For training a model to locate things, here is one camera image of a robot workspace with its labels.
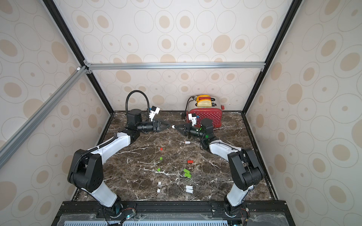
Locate yellow toast front slice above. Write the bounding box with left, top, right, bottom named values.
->
left=197, top=99, right=213, bottom=108

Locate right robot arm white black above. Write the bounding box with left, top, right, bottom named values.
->
left=172, top=118, right=265, bottom=217

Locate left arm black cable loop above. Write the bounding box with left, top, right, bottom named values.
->
left=125, top=90, right=150, bottom=114

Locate right black frame post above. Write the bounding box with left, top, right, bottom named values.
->
left=242, top=0, right=303, bottom=115

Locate left diagonal aluminium rail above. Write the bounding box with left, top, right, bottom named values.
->
left=1, top=66, right=87, bottom=167

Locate black frame post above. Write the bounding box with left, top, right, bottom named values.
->
left=242, top=0, right=303, bottom=115
left=42, top=0, right=114, bottom=115

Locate black toaster power cable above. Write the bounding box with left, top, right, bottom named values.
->
left=180, top=96, right=197, bottom=119

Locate yellow toast back slice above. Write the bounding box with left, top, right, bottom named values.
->
left=197, top=95, right=211, bottom=102

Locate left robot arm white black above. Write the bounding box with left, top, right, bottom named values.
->
left=67, top=106, right=171, bottom=218

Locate horizontal aluminium rail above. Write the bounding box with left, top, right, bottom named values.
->
left=86, top=62, right=265, bottom=71

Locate red toaster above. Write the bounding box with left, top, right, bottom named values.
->
left=186, top=97, right=224, bottom=128

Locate left black frame post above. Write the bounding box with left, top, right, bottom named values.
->
left=42, top=0, right=114, bottom=115

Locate yellow toast slice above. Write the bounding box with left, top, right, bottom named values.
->
left=197, top=95, right=211, bottom=102
left=197, top=99, right=213, bottom=108

